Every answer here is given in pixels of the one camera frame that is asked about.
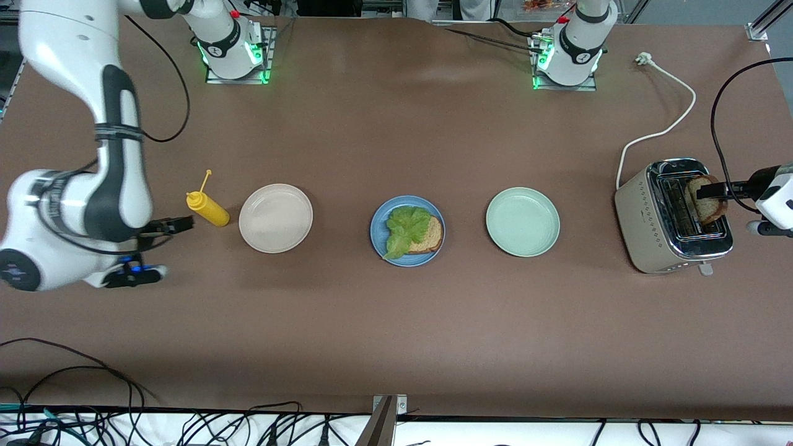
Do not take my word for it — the brown bread slice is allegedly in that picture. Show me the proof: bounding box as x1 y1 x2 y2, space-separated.
686 175 729 225
406 215 445 255

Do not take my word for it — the yellow squeeze bottle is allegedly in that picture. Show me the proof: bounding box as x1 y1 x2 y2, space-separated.
186 169 230 227

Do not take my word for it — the green lettuce leaf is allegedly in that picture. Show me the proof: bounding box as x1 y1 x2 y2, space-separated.
382 206 432 261

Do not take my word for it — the white round plate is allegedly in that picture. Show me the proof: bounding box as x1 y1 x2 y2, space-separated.
239 183 314 254

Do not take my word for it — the mint green round plate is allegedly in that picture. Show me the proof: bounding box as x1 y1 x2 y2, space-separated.
486 187 561 258

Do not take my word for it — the blue round plate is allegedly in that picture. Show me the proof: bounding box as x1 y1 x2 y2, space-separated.
370 195 446 268

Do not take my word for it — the beige chrome toaster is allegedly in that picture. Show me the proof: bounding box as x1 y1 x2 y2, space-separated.
615 157 734 276

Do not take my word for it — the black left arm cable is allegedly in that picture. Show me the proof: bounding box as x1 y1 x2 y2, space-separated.
710 58 793 214

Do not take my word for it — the white toaster power cord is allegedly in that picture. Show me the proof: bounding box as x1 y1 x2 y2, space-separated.
616 52 697 190

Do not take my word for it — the black looped cable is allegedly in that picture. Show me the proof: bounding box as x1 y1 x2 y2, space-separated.
0 365 146 428

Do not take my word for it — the aluminium frame rail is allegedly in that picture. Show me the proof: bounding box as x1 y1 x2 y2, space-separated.
747 0 793 41

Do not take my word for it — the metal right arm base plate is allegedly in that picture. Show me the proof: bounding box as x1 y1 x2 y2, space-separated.
206 26 273 85

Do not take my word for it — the thin black loose cable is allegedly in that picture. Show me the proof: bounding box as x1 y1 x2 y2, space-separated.
0 338 159 402

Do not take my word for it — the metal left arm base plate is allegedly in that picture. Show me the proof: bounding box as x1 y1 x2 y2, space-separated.
532 34 598 92

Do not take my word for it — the black base cable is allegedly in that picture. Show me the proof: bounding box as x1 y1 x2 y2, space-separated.
445 17 546 55

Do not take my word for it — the metal table bracket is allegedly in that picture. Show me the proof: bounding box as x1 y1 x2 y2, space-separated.
356 395 408 446

